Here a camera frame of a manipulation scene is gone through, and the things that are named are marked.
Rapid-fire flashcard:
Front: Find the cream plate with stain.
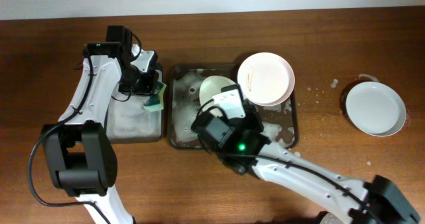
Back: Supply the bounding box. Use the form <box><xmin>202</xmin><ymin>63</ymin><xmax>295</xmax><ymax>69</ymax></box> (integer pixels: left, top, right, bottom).
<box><xmin>197</xmin><ymin>76</ymin><xmax>236</xmax><ymax>117</ymax></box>

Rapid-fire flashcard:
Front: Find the green yellow sponge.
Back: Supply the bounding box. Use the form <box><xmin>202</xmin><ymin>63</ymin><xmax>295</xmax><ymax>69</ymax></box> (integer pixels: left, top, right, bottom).
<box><xmin>143</xmin><ymin>81</ymin><xmax>167</xmax><ymax>112</ymax></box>

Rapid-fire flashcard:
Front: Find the pink-white plate with stain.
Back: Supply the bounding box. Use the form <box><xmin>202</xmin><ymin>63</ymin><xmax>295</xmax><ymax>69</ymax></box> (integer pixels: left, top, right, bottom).
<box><xmin>236</xmin><ymin>52</ymin><xmax>296</xmax><ymax>106</ymax></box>

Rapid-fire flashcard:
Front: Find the grey-white plate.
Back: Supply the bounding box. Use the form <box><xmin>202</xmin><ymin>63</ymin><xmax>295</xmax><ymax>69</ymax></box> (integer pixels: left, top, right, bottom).
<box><xmin>345</xmin><ymin>81</ymin><xmax>407</xmax><ymax>137</ymax></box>

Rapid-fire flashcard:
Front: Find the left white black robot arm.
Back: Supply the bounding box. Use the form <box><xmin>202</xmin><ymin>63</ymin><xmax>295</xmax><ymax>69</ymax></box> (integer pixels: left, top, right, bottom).
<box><xmin>40</xmin><ymin>42</ymin><xmax>165</xmax><ymax>223</ymax></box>

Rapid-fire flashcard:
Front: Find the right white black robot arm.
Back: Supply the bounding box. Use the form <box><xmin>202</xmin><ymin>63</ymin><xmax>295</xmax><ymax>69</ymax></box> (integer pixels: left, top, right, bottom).
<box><xmin>209</xmin><ymin>85</ymin><xmax>421</xmax><ymax>223</ymax></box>

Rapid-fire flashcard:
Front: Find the small soapy black tray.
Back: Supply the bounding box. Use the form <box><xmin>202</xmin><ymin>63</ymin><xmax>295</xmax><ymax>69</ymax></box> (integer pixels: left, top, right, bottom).
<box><xmin>104</xmin><ymin>70</ymin><xmax>162</xmax><ymax>144</ymax></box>

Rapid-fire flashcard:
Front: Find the large dark foamy tray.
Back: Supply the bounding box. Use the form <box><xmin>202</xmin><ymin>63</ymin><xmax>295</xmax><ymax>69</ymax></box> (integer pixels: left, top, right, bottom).
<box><xmin>167</xmin><ymin>64</ymin><xmax>299</xmax><ymax>150</ymax></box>

